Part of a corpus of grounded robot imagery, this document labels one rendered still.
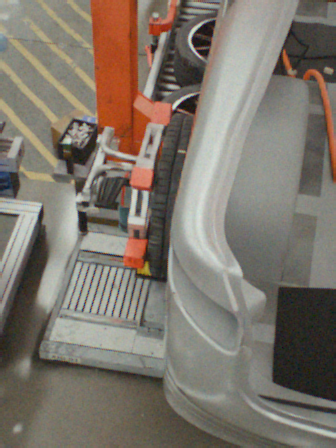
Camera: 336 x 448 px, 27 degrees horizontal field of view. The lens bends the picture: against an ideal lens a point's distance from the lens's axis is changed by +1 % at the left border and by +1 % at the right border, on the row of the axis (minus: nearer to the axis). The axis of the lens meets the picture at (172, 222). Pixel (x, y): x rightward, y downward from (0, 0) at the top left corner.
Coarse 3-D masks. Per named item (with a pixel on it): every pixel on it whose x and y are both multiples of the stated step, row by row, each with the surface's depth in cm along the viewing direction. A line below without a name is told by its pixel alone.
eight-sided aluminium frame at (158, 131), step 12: (156, 132) 262; (144, 144) 257; (156, 144) 257; (144, 156) 255; (156, 156) 257; (132, 192) 251; (144, 192) 251; (132, 204) 252; (144, 204) 251; (132, 216) 252; (144, 216) 251; (132, 228) 254; (144, 228) 253
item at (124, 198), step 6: (108, 174) 275; (114, 174) 275; (120, 174) 275; (126, 174) 275; (120, 192) 272; (126, 192) 272; (120, 198) 273; (126, 198) 273; (138, 198) 272; (150, 198) 272; (120, 204) 276; (126, 204) 275; (138, 204) 274; (150, 204) 274
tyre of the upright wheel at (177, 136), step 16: (176, 128) 255; (176, 144) 250; (160, 160) 247; (176, 160) 247; (160, 176) 245; (176, 176) 245; (160, 192) 244; (176, 192) 244; (160, 208) 245; (160, 224) 247; (160, 240) 249; (160, 256) 254; (160, 272) 265
